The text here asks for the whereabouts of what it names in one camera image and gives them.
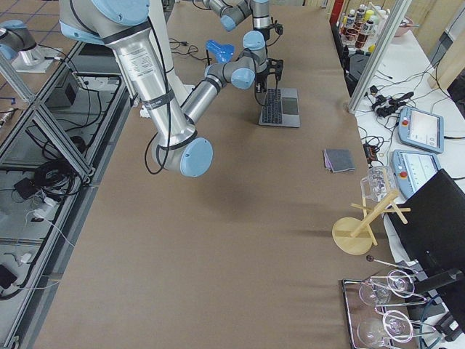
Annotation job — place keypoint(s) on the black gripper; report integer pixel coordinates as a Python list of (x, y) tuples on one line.
[(264, 33), (261, 74)]

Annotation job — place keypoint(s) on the grey laptop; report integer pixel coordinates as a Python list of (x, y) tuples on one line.
[(281, 108)]

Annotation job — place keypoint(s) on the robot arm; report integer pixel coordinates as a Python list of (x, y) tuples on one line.
[(133, 30), (232, 15)]

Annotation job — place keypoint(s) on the blue desk lamp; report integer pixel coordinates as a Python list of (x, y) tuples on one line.
[(223, 53)]

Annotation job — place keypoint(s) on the folded grey cloth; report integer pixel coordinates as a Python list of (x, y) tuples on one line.
[(338, 160)]

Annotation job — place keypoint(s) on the clear glass mug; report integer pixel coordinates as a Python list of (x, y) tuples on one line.
[(377, 183)]

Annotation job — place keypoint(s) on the far blue teach pendant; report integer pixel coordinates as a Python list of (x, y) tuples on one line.
[(421, 130)]

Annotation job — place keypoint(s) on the blue teach pendant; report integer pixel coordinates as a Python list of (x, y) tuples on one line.
[(413, 169), (421, 130)]

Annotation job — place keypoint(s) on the near blue teach pendant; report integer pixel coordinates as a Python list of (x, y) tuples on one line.
[(413, 169)]

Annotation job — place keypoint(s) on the wooden cup stand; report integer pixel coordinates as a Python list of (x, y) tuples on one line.
[(355, 236)]

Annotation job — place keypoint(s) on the black office chair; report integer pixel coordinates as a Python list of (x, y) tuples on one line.
[(434, 236)]

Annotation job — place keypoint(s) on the wine glass far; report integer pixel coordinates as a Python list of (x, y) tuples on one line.
[(393, 289)]

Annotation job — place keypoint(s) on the wine glass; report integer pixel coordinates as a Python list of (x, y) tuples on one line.
[(393, 289), (391, 329)]

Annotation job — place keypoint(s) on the wine glass near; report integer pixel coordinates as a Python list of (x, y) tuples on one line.
[(391, 329)]

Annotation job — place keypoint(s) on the copper wire basket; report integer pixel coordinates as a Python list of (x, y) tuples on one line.
[(356, 33)]

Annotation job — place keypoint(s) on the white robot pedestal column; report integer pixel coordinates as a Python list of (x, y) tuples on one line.
[(158, 19)]

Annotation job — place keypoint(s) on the aluminium frame post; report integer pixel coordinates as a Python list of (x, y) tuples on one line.
[(387, 34)]

